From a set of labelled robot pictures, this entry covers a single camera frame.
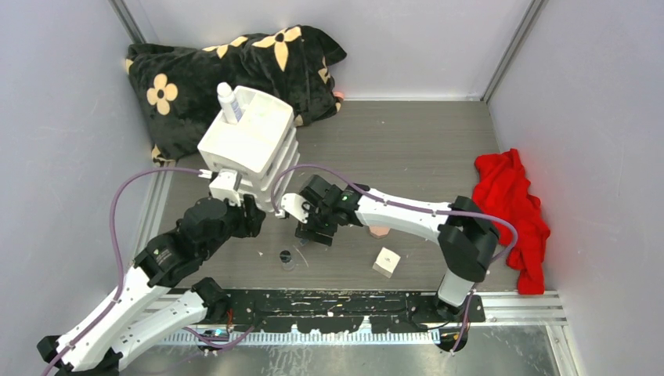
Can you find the clear jar black lid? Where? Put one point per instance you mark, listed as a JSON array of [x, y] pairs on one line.
[[287, 261]]

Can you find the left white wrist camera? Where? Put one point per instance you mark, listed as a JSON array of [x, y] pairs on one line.
[[225, 187]]

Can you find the black floral plush blanket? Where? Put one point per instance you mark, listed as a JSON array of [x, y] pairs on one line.
[[176, 87]]

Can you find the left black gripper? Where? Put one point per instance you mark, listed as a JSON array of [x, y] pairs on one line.
[[249, 216]]

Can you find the red cloth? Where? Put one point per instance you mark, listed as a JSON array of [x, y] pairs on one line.
[[503, 191]]

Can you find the aluminium frame rail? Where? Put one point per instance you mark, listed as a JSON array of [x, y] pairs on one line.
[[502, 309]]

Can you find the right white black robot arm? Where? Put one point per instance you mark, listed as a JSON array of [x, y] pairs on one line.
[[466, 236]]

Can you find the small green circuit board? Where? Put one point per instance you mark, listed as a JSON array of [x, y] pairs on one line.
[[216, 335]]

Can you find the white plastic bottle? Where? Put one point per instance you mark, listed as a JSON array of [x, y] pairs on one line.
[[229, 103]]

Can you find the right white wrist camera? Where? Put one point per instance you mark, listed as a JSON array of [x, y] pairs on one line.
[[294, 205]]

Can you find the white plastic drawer organizer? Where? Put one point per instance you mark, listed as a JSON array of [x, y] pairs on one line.
[[260, 147]]

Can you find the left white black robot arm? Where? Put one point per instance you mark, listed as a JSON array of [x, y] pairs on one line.
[[113, 335]]

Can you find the white cube box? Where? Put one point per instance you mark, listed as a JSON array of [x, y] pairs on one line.
[[386, 262]]

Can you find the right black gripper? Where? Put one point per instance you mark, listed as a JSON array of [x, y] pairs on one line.
[[310, 231]]

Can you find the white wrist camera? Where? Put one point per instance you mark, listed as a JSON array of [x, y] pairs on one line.
[[294, 205], [225, 187]]

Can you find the pink octagonal compact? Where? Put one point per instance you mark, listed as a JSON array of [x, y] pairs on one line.
[[379, 232]]

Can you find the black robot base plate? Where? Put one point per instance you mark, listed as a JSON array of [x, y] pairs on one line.
[[331, 312]]

